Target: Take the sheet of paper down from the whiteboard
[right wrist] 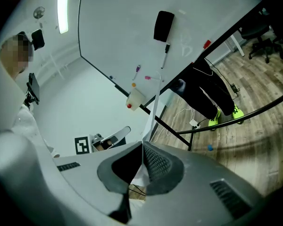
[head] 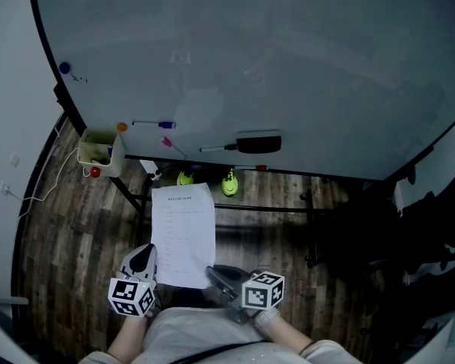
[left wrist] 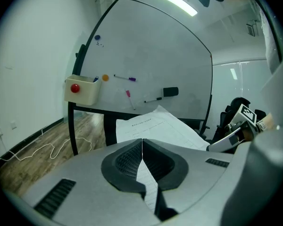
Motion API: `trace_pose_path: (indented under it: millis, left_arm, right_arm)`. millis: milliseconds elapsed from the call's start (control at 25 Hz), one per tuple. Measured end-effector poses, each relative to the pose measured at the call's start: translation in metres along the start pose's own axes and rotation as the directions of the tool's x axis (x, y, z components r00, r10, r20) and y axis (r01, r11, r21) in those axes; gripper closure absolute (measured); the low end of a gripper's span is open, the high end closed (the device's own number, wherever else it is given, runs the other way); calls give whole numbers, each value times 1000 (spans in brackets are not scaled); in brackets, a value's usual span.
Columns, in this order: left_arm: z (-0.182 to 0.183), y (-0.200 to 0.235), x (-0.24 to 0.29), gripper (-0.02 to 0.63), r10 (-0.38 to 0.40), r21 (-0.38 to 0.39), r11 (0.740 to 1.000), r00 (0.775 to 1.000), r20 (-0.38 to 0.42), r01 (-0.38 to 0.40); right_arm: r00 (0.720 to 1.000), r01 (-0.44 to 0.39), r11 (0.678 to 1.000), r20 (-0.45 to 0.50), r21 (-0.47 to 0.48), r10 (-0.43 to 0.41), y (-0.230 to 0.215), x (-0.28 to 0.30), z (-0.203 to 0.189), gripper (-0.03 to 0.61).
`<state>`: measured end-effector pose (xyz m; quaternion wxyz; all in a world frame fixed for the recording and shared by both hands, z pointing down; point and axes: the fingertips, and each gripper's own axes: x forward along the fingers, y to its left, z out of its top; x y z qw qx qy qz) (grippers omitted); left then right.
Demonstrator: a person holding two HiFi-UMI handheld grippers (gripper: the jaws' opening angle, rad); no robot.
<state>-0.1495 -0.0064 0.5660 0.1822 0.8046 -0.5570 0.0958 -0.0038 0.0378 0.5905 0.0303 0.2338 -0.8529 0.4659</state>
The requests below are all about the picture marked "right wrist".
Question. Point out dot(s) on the small blue block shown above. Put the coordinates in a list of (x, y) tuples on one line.
[(210, 147)]

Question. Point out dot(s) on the black cap whiteboard marker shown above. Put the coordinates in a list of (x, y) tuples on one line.
[(166, 49)]

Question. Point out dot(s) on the white printed paper sheet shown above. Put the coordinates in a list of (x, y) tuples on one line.
[(153, 116)]

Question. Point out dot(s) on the purple capped marker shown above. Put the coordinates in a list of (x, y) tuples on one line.
[(138, 67)]

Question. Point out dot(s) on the round ceiling vent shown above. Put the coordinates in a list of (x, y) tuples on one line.
[(39, 12)]

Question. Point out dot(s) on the black head-mounted camera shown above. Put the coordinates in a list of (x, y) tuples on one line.
[(37, 39)]

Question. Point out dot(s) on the pink capped marker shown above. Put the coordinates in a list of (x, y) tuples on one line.
[(148, 77)]

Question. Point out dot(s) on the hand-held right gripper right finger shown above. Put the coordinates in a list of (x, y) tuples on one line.
[(198, 185)]

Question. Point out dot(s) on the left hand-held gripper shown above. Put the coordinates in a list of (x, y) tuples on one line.
[(81, 146)]

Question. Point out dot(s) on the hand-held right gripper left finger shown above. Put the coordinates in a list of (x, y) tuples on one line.
[(89, 173)]

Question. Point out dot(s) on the black whiteboard eraser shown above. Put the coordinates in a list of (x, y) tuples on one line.
[(163, 26)]

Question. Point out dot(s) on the black chest-mounted device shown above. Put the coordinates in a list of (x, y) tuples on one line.
[(34, 88)]

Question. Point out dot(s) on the white power strip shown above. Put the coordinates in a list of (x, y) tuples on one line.
[(193, 122)]

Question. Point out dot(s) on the red capped marker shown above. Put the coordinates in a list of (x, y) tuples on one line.
[(207, 44)]

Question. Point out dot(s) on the person's left hand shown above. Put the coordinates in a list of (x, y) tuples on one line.
[(103, 145)]

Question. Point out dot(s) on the red round magnet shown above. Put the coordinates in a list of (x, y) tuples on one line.
[(129, 106)]

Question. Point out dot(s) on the large black-framed whiteboard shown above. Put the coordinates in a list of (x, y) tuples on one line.
[(120, 32)]

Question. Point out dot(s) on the white ceiling pipes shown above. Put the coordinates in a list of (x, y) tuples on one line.
[(54, 65)]

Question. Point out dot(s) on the beige magnetic storage box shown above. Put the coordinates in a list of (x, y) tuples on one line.
[(136, 98)]

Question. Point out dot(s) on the black power adapter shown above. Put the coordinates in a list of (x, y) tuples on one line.
[(234, 88)]

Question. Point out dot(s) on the person's head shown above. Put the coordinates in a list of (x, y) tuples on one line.
[(14, 55)]

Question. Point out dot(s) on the white vented panel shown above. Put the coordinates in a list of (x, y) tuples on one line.
[(231, 45)]

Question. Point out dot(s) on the person's grey shirt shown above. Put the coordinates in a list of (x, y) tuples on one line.
[(35, 131)]

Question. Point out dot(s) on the long ceiling light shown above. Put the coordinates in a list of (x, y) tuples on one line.
[(63, 8)]

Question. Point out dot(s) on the black office chair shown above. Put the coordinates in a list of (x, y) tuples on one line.
[(254, 29)]

